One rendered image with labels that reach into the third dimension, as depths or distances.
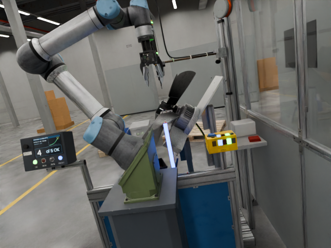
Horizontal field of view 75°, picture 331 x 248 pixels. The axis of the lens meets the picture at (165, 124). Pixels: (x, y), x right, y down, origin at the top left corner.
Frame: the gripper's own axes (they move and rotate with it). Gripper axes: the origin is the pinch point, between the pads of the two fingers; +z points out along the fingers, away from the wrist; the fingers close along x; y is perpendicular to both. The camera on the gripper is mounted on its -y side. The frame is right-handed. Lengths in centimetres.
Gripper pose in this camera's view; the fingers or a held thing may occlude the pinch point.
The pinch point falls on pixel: (154, 82)
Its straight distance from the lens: 104.6
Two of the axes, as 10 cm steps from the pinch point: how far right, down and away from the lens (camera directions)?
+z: 1.8, 9.6, 2.3
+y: -0.3, 2.4, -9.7
